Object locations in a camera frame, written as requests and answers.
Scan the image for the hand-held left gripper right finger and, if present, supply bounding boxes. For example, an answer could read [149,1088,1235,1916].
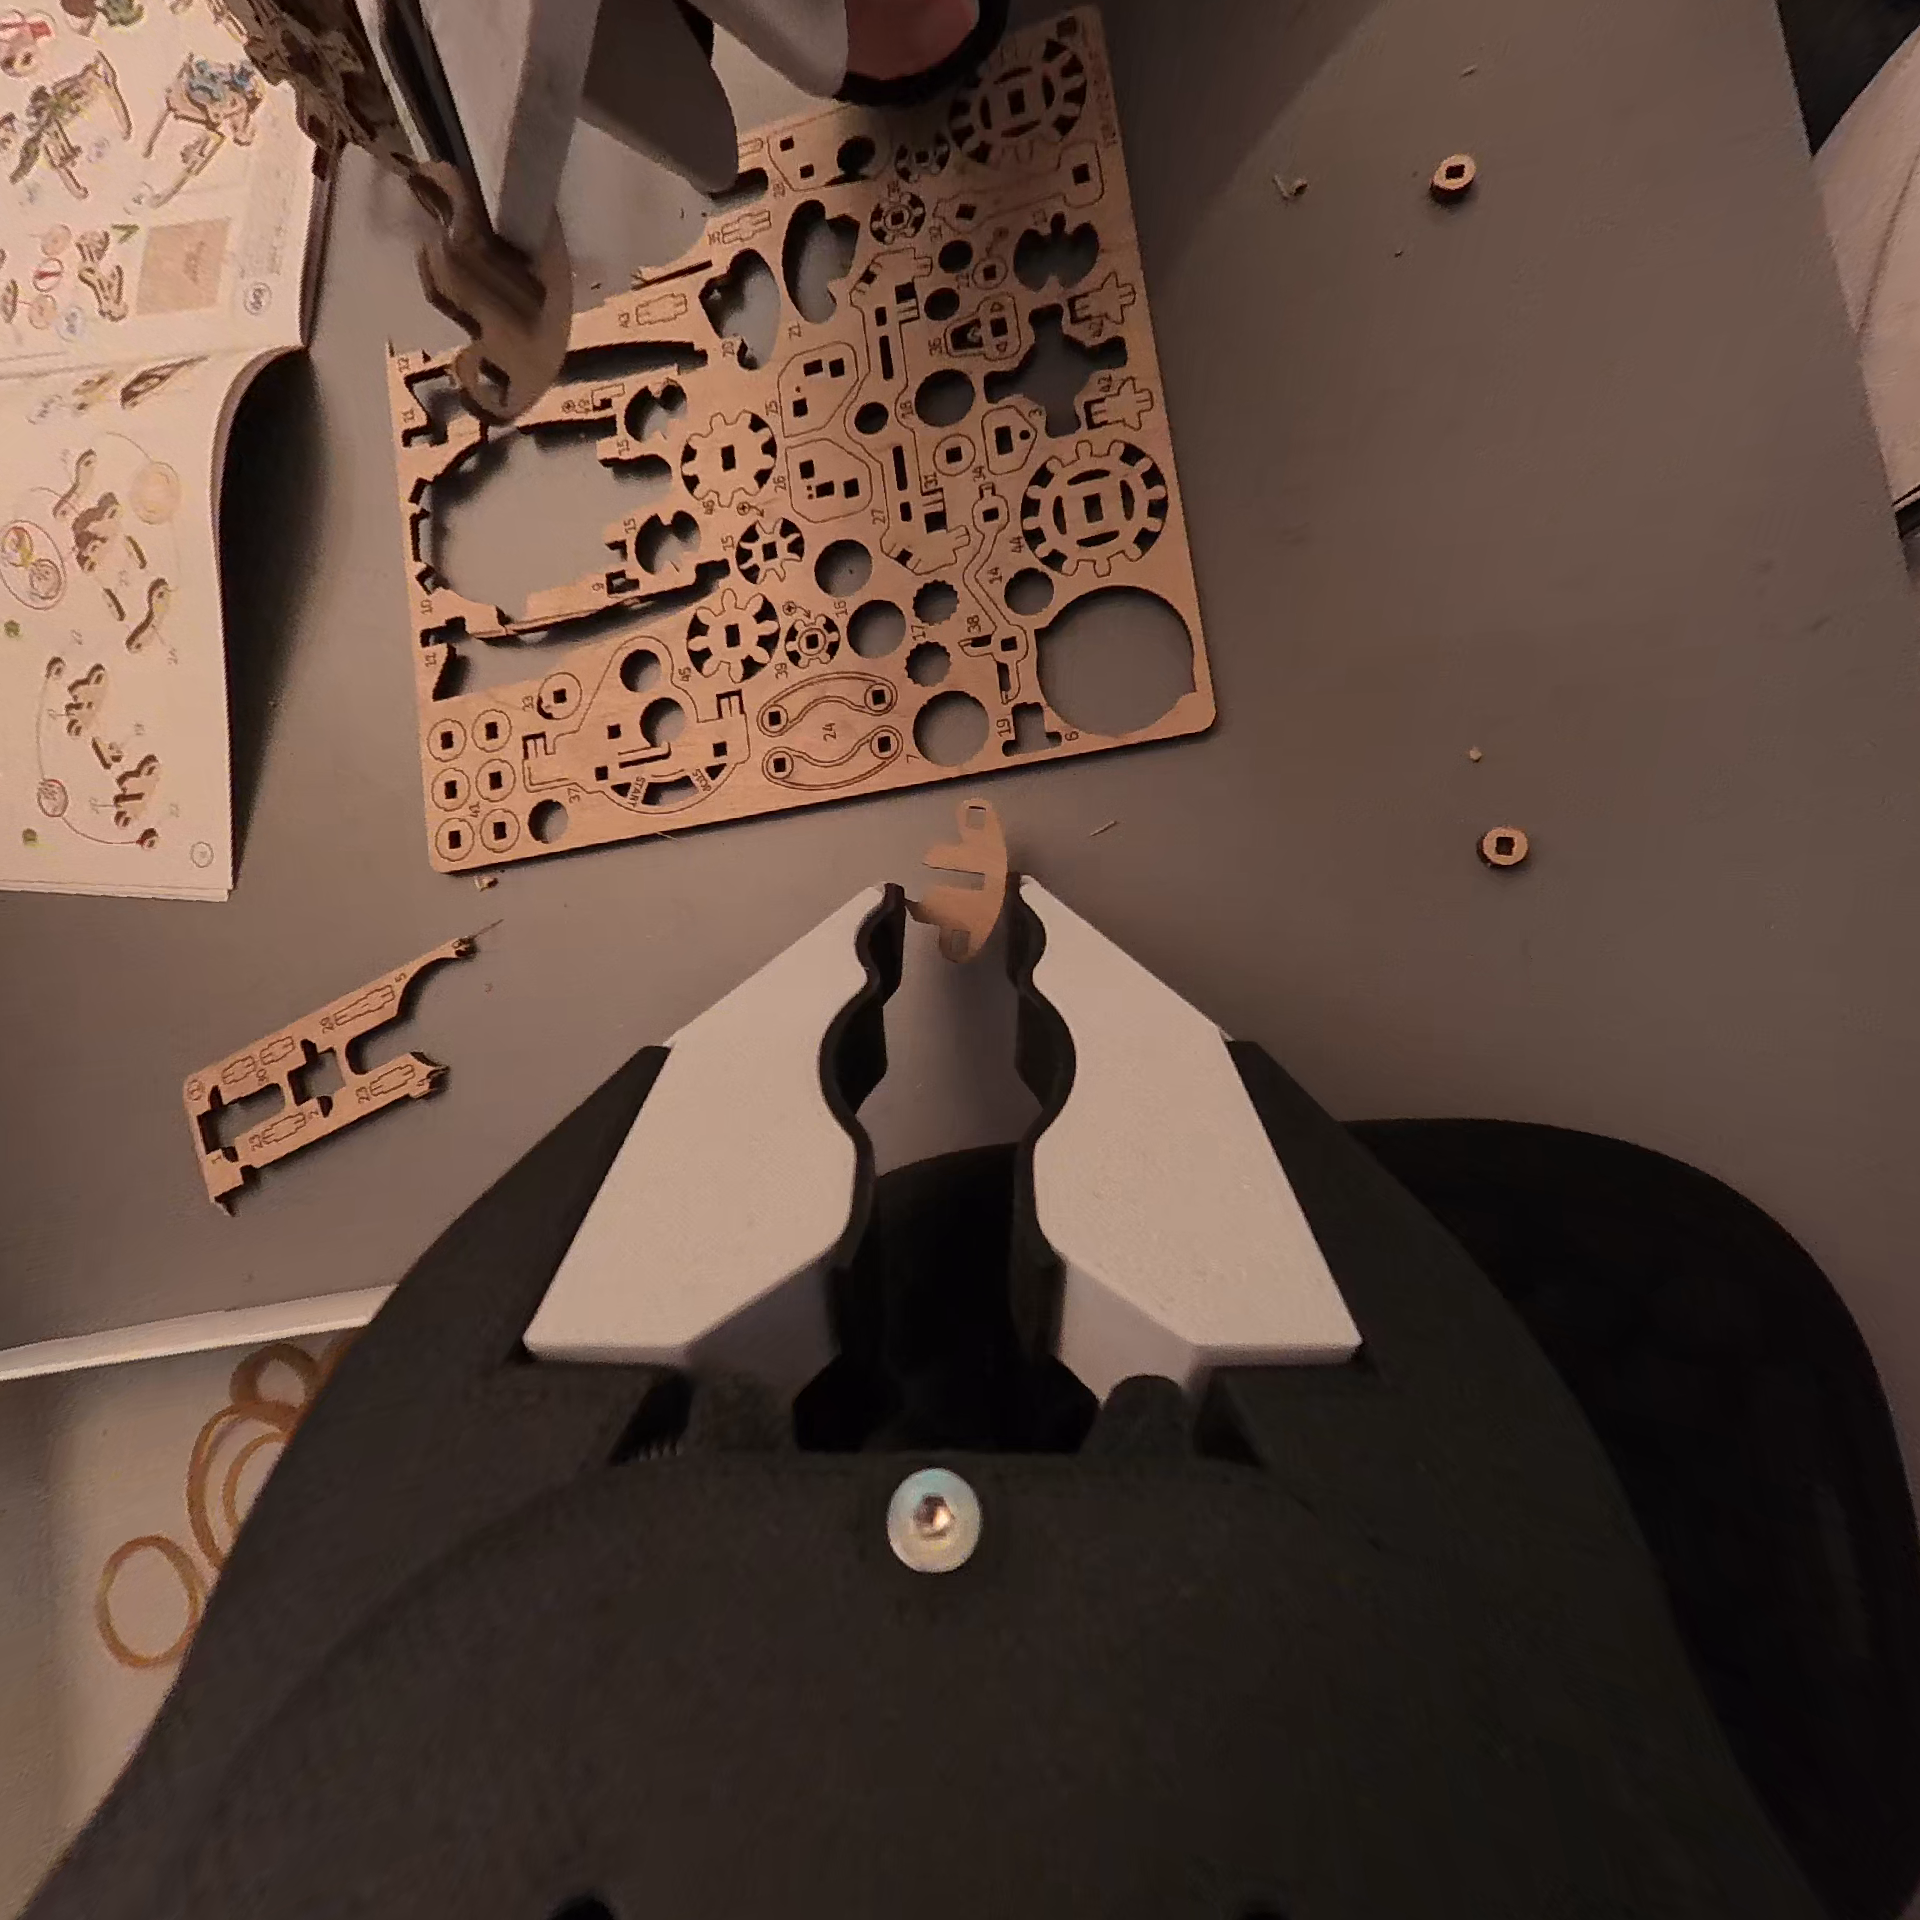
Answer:
[1014,874,1368,1401]

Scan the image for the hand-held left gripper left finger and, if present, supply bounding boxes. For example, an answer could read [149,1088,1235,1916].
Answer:
[522,883,911,1374]

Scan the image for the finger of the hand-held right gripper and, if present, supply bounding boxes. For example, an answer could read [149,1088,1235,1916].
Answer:
[361,0,590,302]

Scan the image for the wooden model assembly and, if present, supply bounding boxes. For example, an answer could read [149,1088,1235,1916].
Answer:
[246,0,576,427]

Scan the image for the small wooden model part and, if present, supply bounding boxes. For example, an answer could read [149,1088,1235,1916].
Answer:
[907,798,1011,966]

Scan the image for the person's right hand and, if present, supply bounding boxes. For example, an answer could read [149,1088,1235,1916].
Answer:
[844,0,1005,86]

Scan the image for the small wooden sheet fragment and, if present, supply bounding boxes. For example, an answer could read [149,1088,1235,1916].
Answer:
[183,931,481,1219]

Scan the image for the large laser-cut wooden sheet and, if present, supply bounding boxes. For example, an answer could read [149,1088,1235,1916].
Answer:
[386,4,1220,881]

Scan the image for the pile of rubber bands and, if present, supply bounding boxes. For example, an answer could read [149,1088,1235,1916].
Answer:
[93,1339,363,1671]

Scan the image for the illustrated instruction booklet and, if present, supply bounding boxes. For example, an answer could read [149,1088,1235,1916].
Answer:
[0,0,341,907]

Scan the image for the white cardboard box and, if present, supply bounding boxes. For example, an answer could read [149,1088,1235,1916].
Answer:
[0,1286,397,1920]

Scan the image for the white cloth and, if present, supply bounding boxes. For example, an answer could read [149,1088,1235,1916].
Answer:
[1813,67,1920,581]

